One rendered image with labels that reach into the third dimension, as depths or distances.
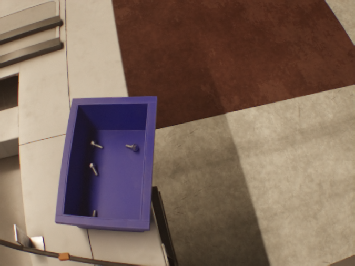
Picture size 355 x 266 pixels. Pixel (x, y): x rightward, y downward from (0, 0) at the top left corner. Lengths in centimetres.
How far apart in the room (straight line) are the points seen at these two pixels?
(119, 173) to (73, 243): 16
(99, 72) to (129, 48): 116
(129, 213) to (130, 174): 7
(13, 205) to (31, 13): 50
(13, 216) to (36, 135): 18
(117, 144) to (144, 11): 149
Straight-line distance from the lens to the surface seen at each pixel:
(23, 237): 75
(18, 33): 107
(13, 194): 92
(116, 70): 92
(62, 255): 72
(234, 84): 192
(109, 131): 84
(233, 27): 215
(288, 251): 163
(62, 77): 94
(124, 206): 77
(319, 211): 170
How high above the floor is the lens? 154
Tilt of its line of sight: 59 degrees down
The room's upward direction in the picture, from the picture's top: 5 degrees counter-clockwise
